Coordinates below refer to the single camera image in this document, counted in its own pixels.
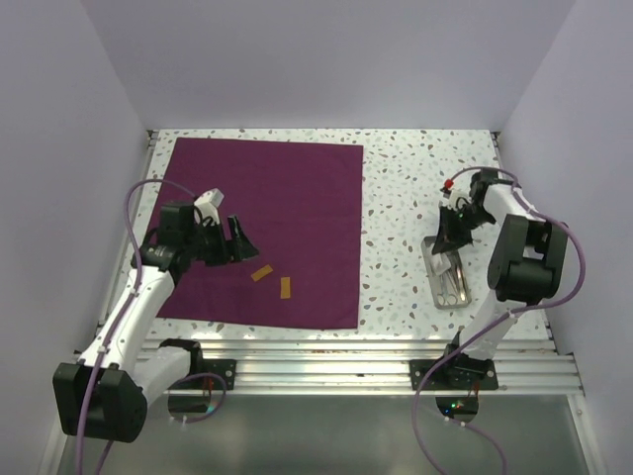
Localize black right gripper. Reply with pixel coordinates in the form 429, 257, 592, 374
433, 205, 495, 256

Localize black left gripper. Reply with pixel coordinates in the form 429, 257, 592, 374
183, 215, 258, 267

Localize steel surgical forceps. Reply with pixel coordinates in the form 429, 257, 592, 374
446, 253, 465, 294

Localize curved steel tweezers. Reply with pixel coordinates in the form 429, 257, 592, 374
454, 263, 467, 301

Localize steel surgical scissors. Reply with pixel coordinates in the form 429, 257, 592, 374
436, 271, 458, 308

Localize white gauze pad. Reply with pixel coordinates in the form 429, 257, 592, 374
430, 253, 452, 276

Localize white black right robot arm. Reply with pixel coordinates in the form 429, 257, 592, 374
430, 167, 568, 389

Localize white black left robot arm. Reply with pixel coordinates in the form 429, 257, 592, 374
52, 202, 259, 442

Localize tan adhesive bandage strip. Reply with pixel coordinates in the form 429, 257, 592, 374
251, 264, 273, 282
280, 277, 292, 300

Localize steel instrument tray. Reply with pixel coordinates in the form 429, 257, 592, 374
421, 237, 471, 310

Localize purple cloth mat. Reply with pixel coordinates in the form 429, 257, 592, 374
159, 138, 363, 331

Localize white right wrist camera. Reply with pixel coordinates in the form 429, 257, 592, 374
441, 179, 471, 212

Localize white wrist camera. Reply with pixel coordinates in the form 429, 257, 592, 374
441, 179, 471, 212
194, 188, 224, 225

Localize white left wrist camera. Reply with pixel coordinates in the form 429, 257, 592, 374
194, 188, 224, 225

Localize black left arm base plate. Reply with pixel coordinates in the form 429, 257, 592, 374
185, 358, 237, 391

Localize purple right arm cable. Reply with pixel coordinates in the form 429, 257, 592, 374
412, 166, 589, 475

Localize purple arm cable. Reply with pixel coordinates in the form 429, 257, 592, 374
73, 178, 228, 475
412, 166, 589, 475

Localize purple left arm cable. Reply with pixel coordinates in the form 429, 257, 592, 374
73, 178, 228, 475

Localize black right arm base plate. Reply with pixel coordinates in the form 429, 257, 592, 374
408, 357, 499, 391

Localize aluminium frame rail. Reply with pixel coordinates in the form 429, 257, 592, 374
201, 338, 584, 396

